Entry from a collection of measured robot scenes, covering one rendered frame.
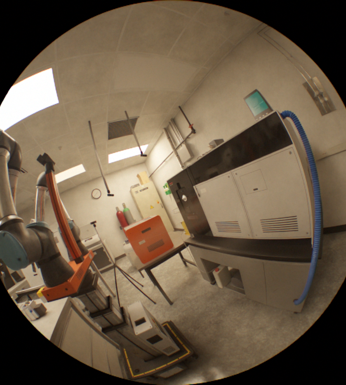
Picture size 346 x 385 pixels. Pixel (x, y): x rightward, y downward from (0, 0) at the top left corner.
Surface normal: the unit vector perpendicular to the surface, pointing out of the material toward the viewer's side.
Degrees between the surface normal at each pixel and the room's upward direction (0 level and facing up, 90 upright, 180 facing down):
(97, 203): 90
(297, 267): 90
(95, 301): 90
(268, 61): 90
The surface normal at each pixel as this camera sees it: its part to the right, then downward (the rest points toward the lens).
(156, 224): 0.43, -0.19
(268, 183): -0.81, 0.36
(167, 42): 0.40, 0.91
